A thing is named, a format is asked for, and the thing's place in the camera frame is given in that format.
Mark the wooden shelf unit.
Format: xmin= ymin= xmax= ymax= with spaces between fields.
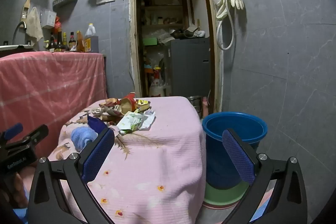
xmin=140 ymin=0 xmax=189 ymax=30

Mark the beige hanging rag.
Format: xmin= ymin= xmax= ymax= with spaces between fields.
xmin=25 ymin=7 xmax=44 ymax=45

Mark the person's left hand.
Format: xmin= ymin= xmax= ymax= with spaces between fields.
xmin=10 ymin=164 xmax=37 ymax=209

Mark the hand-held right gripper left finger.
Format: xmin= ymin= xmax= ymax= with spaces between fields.
xmin=28 ymin=127 xmax=116 ymax=224

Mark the crumpled brown paper wrapper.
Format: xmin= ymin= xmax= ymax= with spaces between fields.
xmin=92 ymin=105 xmax=124 ymax=125

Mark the grey wall shelf rack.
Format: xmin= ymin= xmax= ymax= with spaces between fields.
xmin=52 ymin=0 xmax=79 ymax=10

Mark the light blue towel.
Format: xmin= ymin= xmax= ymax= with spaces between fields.
xmin=71 ymin=127 xmax=99 ymax=150

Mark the green plastic basin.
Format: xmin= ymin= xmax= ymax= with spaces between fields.
xmin=203 ymin=181 xmax=250 ymax=207

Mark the black faucet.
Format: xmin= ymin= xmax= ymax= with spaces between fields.
xmin=13 ymin=21 xmax=27 ymax=45

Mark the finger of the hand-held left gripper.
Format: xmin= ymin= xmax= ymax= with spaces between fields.
xmin=0 ymin=123 xmax=24 ymax=147
xmin=7 ymin=124 xmax=49 ymax=148

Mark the door frame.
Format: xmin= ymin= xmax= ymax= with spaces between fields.
xmin=129 ymin=0 xmax=223 ymax=113

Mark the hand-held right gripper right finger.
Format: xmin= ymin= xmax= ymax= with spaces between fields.
xmin=222 ymin=128 xmax=308 ymax=224

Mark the dark wooden door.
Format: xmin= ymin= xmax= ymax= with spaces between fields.
xmin=136 ymin=0 xmax=144 ymax=97

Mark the pink plastic basin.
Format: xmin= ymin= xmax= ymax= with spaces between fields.
xmin=202 ymin=200 xmax=240 ymax=210

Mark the red label sauce bottle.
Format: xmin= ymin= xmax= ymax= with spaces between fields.
xmin=69 ymin=32 xmax=77 ymax=51

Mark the white wall box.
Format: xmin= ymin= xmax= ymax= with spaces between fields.
xmin=42 ymin=9 xmax=57 ymax=29

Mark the yellow and red carton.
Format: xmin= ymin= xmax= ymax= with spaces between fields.
xmin=135 ymin=99 xmax=152 ymax=111

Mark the black wok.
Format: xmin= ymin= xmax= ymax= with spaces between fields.
xmin=170 ymin=27 xmax=200 ymax=39

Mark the white rice sack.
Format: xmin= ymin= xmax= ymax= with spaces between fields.
xmin=148 ymin=68 xmax=168 ymax=98

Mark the wooden brush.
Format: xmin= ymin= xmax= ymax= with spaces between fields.
xmin=20 ymin=0 xmax=32 ymax=29

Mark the pink floral tablecloth table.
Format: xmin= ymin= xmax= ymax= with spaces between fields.
xmin=49 ymin=96 xmax=206 ymax=224

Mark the large oil jug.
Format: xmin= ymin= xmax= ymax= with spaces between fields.
xmin=84 ymin=23 xmax=99 ymax=53

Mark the pink checked cloth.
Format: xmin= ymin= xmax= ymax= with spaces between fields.
xmin=0 ymin=51 xmax=108 ymax=159

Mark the red crumpled snack wrapper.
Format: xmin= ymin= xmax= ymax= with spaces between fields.
xmin=119 ymin=97 xmax=135 ymax=115

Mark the white hose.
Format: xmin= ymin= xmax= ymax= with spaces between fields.
xmin=216 ymin=0 xmax=236 ymax=51

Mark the green white plastic packet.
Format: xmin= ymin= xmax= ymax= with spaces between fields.
xmin=117 ymin=112 xmax=143 ymax=134

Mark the dark blue plastic wrapper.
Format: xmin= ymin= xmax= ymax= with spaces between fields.
xmin=87 ymin=115 xmax=109 ymax=134

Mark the steel pot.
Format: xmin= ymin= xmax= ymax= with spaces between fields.
xmin=188 ymin=95 xmax=203 ymax=119

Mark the blue plastic bucket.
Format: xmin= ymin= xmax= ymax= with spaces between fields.
xmin=202 ymin=112 xmax=268 ymax=190

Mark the grey refrigerator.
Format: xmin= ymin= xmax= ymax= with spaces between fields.
xmin=167 ymin=38 xmax=211 ymax=104

